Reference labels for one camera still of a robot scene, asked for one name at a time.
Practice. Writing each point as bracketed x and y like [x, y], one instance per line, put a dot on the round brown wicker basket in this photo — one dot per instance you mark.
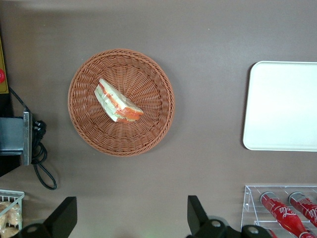
[148, 129]

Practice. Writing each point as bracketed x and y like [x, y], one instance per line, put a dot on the cream plastic tray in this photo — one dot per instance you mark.
[282, 106]

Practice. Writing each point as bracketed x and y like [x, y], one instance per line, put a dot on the red emergency stop button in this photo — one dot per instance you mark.
[2, 75]

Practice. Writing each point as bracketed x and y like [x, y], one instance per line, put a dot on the clear bag of fried snacks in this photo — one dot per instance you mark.
[8, 213]
[7, 233]

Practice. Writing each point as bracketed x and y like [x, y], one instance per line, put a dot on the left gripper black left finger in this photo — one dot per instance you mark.
[62, 218]

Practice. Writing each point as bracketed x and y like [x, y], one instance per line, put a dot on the red cola bottle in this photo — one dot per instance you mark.
[305, 205]
[282, 213]

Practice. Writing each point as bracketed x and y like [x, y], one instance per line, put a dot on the clear acrylic bottle rack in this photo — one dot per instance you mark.
[250, 205]

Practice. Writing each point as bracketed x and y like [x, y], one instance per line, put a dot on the triangle sandwich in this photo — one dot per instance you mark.
[116, 101]

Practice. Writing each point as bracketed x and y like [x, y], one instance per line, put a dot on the black machine with yellow panel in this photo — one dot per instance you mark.
[12, 134]

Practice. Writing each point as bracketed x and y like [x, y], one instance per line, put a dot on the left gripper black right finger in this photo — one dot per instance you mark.
[198, 218]

